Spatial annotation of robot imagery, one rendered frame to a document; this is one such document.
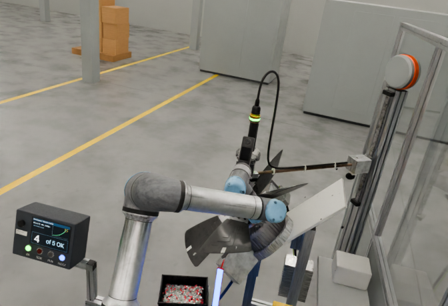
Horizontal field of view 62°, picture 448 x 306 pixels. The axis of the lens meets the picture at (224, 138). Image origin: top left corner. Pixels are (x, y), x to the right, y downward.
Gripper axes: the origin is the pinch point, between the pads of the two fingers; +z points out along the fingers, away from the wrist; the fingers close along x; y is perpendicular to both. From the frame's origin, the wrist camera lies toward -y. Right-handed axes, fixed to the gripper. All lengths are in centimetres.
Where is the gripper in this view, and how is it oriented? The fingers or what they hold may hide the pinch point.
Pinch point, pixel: (251, 147)
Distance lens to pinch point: 159.4
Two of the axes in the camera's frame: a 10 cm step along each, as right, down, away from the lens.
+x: 9.7, 2.0, -1.7
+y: -1.2, 9.1, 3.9
